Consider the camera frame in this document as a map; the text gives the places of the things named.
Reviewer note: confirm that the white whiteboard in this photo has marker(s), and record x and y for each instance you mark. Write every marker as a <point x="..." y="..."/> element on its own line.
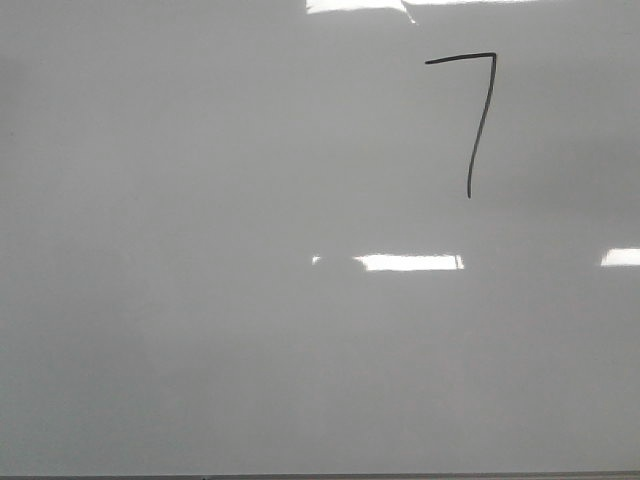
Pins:
<point x="275" y="237"/>

